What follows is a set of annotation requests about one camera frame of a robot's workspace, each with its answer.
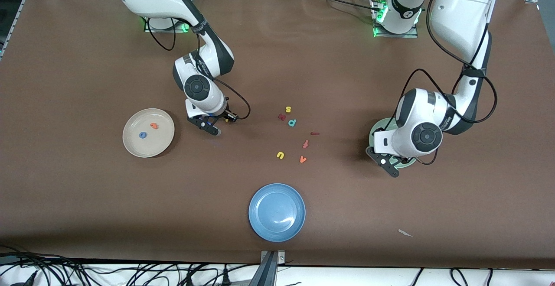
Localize light green plate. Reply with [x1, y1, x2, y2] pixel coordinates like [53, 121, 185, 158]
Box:
[369, 118, 419, 168]

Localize beige brown plate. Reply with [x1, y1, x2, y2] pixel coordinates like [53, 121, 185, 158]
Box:
[122, 108, 175, 158]

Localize brown table cover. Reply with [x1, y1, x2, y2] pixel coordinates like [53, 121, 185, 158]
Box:
[0, 0, 555, 269]

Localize blue plate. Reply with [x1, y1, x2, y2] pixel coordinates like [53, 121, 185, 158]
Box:
[248, 183, 306, 243]

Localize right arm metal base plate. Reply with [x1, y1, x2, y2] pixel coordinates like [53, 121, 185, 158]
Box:
[143, 16, 191, 33]

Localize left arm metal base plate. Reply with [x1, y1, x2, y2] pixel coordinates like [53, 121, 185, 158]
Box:
[373, 0, 419, 39]

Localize silver metal bracket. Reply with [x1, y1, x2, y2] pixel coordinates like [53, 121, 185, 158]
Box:
[261, 250, 286, 265]

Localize tangled black cables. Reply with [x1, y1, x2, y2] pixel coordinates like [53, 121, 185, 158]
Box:
[0, 245, 252, 286]

